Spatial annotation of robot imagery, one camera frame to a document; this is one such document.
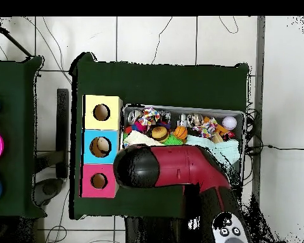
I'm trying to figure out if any wooden box with three holes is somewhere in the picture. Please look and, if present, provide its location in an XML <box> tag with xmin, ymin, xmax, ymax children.
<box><xmin>80</xmin><ymin>94</ymin><xmax>124</xmax><ymax>199</ymax></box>

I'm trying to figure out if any shallow mesh bin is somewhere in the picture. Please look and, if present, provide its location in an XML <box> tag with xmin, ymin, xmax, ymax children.
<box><xmin>120</xmin><ymin>103</ymin><xmax>246</xmax><ymax>188</ymax></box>

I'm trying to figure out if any hamburger toy ball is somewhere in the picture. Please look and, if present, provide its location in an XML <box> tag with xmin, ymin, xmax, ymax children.
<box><xmin>151</xmin><ymin>125</ymin><xmax>170</xmax><ymax>143</ymax></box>

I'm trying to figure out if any cream waffle cloth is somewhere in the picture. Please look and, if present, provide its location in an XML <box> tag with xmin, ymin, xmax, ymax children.
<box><xmin>127</xmin><ymin>130</ymin><xmax>165</xmax><ymax>147</ymax></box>

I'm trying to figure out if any green spiky rubber ball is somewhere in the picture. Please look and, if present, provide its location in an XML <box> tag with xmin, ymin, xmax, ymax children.
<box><xmin>163</xmin><ymin>135</ymin><xmax>184</xmax><ymax>146</ymax></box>

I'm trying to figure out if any crushed silver can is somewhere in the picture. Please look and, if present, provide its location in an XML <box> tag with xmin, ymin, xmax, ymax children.
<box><xmin>127</xmin><ymin>109</ymin><xmax>143</xmax><ymax>125</ymax></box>

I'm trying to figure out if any orange toy basketball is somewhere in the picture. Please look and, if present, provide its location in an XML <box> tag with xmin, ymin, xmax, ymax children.
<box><xmin>173</xmin><ymin>125</ymin><xmax>189</xmax><ymax>140</ymax></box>

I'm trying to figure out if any dark green tablecloth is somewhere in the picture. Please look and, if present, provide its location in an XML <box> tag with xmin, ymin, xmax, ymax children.
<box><xmin>69</xmin><ymin>52</ymin><xmax>251</xmax><ymax>223</ymax></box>
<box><xmin>0</xmin><ymin>56</ymin><xmax>48</xmax><ymax>219</ymax></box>

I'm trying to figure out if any mint green waffle cloth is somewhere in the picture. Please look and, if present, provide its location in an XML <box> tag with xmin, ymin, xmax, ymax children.
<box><xmin>187</xmin><ymin>134</ymin><xmax>241</xmax><ymax>165</ymax></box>

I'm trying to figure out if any grey metal bar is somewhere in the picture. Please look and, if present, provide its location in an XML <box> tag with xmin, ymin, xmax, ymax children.
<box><xmin>250</xmin><ymin>16</ymin><xmax>267</xmax><ymax>243</ymax></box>

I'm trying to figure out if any black tripod leg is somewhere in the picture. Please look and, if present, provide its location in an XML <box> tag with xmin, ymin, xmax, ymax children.
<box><xmin>0</xmin><ymin>16</ymin><xmax>33</xmax><ymax>58</ymax></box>

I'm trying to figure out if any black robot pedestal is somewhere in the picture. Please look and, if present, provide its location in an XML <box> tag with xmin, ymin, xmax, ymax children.
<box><xmin>125</xmin><ymin>216</ymin><xmax>201</xmax><ymax>243</ymax></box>

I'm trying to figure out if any black cable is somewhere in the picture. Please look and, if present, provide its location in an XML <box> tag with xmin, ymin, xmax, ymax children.
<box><xmin>245</xmin><ymin>143</ymin><xmax>304</xmax><ymax>153</ymax></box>

